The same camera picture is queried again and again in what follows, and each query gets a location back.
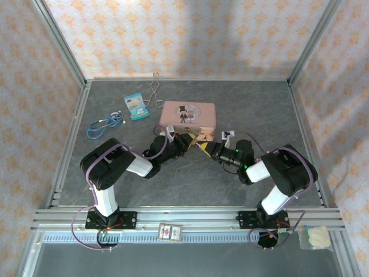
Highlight pink tin box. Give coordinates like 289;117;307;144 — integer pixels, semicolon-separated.
159;100;216;138

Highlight aluminium rear frame bar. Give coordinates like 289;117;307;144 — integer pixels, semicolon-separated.
85;76;291;83

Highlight aluminium frame post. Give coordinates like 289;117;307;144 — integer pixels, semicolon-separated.
31;0;88;86
287;0;343;86

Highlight aluminium table side rail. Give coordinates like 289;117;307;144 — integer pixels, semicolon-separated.
45;82;92;209
287;82;330;209

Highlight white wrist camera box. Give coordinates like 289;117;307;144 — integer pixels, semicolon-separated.
220;130;236;148
161;125;175;142

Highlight aluminium mounting rail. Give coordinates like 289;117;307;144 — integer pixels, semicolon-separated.
31;206;345;231

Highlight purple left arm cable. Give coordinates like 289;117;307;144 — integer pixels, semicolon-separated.
70;125;171;252

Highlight metal wire tongs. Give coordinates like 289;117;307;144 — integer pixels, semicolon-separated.
143;71;164;110

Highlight blue snack packet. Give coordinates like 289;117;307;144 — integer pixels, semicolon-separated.
123;92;150;121

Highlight grey slotted cable duct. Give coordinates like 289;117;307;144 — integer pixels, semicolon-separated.
42;232;335;244

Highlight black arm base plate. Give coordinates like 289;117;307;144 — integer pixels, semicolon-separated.
238;210;291;230
85;211;138;231

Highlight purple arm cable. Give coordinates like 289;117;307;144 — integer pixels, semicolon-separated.
230;131;319;250
70;125;171;252

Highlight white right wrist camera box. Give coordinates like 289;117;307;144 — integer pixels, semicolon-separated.
220;130;236;148

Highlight clear bag of gloves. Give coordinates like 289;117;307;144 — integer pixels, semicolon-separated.
299;225;332;250

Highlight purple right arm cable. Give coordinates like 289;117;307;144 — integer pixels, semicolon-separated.
230;131;319;250

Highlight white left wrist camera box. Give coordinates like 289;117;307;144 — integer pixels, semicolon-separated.
161;125;175;142

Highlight printed card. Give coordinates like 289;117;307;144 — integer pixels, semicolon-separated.
157;222;184;242

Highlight blue stethoscope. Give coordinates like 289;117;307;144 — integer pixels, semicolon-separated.
87;111;127;140

